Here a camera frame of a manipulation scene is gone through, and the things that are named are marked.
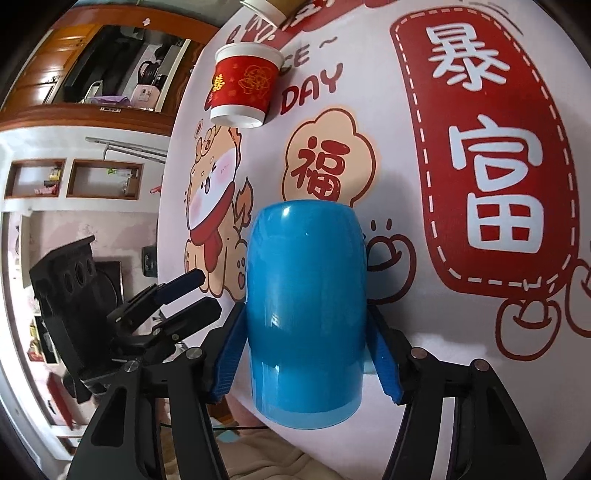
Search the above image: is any blue plastic cup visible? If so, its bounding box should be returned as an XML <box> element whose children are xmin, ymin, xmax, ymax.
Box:
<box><xmin>246</xmin><ymin>200</ymin><xmax>368</xmax><ymax>430</ymax></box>

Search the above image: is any red paper cup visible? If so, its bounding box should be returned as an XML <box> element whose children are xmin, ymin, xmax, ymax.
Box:
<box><xmin>208</xmin><ymin>42</ymin><xmax>284</xmax><ymax>128</ymax></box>

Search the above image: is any brown kraft paper cup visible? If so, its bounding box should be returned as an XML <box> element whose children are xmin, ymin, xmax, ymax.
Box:
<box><xmin>239</xmin><ymin>0</ymin><xmax>305</xmax><ymax>27</ymax></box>

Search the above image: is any pink kitchen appliance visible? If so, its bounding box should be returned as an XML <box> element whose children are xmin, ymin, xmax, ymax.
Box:
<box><xmin>129</xmin><ymin>84</ymin><xmax>160</xmax><ymax>111</ymax></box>

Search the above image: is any printed cartoon tablecloth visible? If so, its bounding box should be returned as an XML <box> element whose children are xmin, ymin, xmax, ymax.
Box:
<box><xmin>158</xmin><ymin>1</ymin><xmax>590</xmax><ymax>479</ymax></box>

